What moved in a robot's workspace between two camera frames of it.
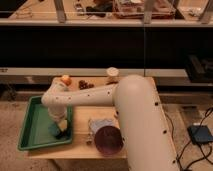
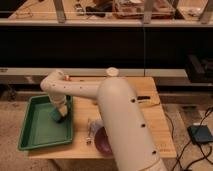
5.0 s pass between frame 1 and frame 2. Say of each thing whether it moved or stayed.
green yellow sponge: moved
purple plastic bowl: stayed
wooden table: stayed
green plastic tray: stayed
